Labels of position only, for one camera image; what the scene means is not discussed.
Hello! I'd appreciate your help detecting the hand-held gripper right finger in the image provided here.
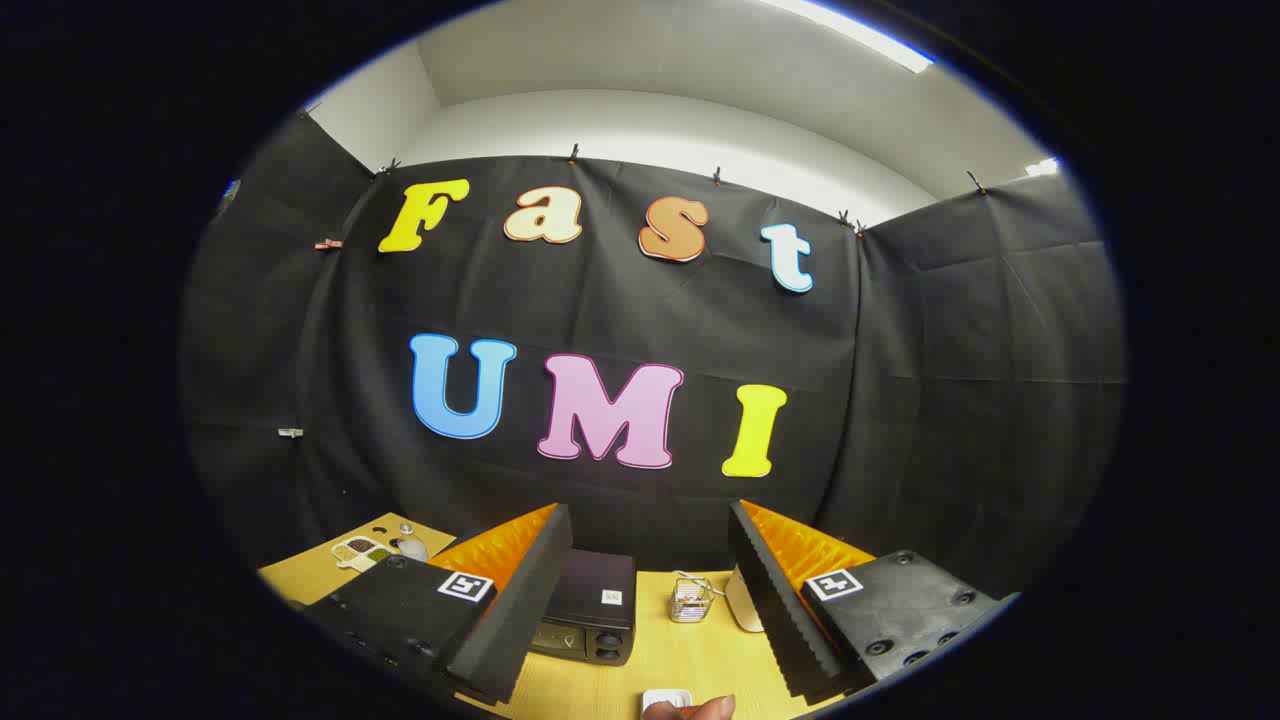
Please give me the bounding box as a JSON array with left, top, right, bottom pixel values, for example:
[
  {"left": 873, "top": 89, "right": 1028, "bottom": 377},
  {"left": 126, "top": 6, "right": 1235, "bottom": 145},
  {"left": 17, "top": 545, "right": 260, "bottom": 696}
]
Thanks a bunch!
[{"left": 727, "top": 498, "right": 1006, "bottom": 703}]

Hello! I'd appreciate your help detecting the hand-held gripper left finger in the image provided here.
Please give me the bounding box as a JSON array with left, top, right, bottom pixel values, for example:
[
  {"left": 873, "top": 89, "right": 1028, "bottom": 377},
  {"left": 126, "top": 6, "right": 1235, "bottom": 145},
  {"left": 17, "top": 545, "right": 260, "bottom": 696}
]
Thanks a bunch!
[{"left": 303, "top": 503, "right": 575, "bottom": 706}]

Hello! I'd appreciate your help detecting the black toaster oven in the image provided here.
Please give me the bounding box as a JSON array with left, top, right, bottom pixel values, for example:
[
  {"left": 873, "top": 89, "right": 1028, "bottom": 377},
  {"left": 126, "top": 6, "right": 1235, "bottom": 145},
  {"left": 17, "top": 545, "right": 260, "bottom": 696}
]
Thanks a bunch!
[{"left": 528, "top": 548, "right": 638, "bottom": 667}]

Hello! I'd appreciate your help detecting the white toaster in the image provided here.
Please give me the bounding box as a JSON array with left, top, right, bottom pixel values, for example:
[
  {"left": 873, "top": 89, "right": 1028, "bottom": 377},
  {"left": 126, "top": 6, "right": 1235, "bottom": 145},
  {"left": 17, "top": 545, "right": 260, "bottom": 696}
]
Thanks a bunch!
[{"left": 725, "top": 565, "right": 766, "bottom": 633}]

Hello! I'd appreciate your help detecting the white divided dish with grains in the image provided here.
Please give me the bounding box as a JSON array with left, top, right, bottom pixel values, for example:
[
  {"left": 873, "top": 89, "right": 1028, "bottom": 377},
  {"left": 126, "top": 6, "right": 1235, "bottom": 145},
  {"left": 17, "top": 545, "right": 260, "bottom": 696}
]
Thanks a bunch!
[{"left": 331, "top": 536, "right": 399, "bottom": 573}]

